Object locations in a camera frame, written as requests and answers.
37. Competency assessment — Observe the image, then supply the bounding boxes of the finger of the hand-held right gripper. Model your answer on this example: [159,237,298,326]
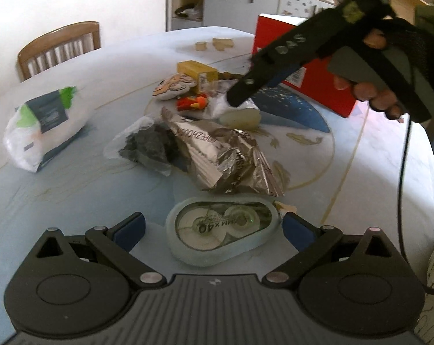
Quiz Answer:
[227,61,307,108]

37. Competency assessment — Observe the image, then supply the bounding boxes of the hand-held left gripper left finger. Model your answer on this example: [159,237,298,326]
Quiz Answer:
[37,213,167,290]

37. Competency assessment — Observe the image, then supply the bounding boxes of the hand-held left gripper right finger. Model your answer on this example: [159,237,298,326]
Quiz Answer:
[263,213,399,290]

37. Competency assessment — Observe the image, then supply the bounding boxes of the cream translucent block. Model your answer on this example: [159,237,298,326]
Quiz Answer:
[217,108,262,128]

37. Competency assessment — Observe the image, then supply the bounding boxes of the clear plastic bag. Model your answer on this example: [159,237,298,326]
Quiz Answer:
[202,79,257,120]

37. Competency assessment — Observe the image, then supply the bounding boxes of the red cardboard box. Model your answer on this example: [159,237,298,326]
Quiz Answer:
[252,14,357,118]

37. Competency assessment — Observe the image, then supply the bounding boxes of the yellow small box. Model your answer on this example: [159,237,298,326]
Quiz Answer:
[177,61,218,92]

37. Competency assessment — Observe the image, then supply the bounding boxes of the silver foil bag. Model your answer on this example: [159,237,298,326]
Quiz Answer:
[161,107,286,198]

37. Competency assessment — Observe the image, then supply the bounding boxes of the pale blue correction tape dispenser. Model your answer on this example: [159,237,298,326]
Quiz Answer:
[165,197,283,267]

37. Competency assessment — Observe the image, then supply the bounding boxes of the clear bag with dark contents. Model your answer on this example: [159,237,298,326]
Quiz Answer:
[104,115,183,177]

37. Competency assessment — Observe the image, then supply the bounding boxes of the person's right hand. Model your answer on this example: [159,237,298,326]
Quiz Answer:
[334,18,424,119]

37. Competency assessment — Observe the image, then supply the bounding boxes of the orange flower toy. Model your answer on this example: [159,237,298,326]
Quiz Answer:
[176,94,208,111]

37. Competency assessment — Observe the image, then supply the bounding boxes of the cartoon face pouch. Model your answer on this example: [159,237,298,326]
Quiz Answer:
[151,73,196,100]

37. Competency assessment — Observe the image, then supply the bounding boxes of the dark bag in cabinet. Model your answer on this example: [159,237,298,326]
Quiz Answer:
[173,5,204,21]

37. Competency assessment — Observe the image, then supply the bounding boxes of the white wet wipes packet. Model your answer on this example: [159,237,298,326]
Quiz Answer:
[3,86,90,172]

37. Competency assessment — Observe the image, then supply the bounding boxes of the wooden slat-back chair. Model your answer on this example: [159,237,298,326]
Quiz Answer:
[17,22,102,83]

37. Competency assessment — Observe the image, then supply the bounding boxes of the grey and wood wall cabinet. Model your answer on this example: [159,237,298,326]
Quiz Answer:
[165,0,434,33]

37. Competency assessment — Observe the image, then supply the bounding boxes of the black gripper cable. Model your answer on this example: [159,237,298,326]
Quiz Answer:
[398,113,434,295]

